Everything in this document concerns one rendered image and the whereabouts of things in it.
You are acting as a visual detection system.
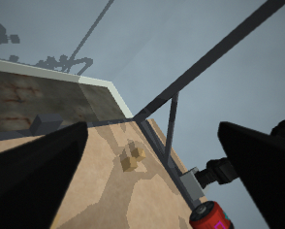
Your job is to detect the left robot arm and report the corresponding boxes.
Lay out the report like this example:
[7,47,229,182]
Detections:
[194,120,285,189]

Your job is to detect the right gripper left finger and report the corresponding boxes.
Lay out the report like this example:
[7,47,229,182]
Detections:
[0,121,88,229]

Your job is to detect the small tan block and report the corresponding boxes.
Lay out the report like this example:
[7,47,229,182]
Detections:
[131,147,145,161]
[50,213,61,229]
[121,157,138,172]

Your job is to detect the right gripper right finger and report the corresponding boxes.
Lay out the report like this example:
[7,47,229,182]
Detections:
[217,121,285,229]

